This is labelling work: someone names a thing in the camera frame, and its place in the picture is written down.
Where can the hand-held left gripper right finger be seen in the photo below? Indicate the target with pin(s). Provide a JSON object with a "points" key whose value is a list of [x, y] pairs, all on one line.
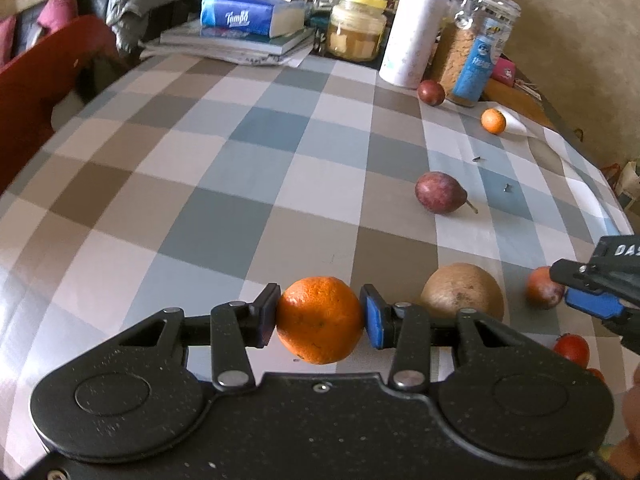
{"points": [[373, 318]]}

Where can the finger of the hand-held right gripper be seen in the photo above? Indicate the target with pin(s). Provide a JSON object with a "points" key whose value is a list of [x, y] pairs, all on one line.
{"points": [[592, 304], [570, 272]]}

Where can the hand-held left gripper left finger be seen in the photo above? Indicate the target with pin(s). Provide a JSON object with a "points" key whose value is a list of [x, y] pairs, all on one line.
{"points": [[267, 316]]}

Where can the dark red plum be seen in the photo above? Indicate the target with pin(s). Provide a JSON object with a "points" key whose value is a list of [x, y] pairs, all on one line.
{"points": [[542, 287]]}

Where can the red tomato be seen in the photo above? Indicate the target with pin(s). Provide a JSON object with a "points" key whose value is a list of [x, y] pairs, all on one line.
{"points": [[571, 349], [595, 375]]}

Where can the tangerine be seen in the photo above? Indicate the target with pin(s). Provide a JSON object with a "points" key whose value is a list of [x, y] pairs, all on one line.
{"points": [[493, 121], [320, 327]]}

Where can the person's right hand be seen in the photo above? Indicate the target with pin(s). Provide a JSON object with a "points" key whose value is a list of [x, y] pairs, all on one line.
{"points": [[633, 405]]}

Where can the brown kiwi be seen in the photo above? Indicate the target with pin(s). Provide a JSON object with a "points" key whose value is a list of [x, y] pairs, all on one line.
{"points": [[462, 292]]}

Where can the purple passion fruit with stem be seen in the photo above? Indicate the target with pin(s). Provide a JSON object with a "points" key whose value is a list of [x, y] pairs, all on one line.
{"points": [[440, 192]]}

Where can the checkered tablecloth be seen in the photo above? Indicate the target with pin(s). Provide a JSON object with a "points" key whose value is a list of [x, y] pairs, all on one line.
{"points": [[200, 185]]}

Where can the wooden cutting board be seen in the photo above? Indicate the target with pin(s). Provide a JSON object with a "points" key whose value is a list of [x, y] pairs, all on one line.
{"points": [[522, 102]]}

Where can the pink pencil case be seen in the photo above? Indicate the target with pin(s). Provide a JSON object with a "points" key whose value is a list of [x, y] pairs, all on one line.
{"points": [[504, 71]]}

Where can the clear cereal container blue label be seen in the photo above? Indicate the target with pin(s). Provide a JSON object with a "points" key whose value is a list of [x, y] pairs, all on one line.
{"points": [[472, 45]]}

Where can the stack of magazines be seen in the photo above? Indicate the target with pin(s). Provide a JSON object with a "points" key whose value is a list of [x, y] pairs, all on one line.
{"points": [[235, 47]]}

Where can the white thermos with purple lid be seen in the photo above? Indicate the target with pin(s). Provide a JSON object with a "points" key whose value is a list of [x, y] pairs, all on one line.
{"points": [[415, 30]]}

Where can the glass jar with yellow lid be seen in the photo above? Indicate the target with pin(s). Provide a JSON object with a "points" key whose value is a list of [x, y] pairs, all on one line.
{"points": [[356, 30]]}

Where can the blue tissue pack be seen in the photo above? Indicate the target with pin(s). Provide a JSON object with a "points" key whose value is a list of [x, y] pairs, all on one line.
{"points": [[240, 16]]}

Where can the red chair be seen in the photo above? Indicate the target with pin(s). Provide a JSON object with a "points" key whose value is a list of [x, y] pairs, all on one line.
{"points": [[45, 90]]}

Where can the grey jacket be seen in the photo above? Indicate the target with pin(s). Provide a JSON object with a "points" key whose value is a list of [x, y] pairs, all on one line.
{"points": [[150, 5]]}

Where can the magenta cushion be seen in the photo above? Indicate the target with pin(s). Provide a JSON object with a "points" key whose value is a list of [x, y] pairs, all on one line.
{"points": [[59, 7]]}

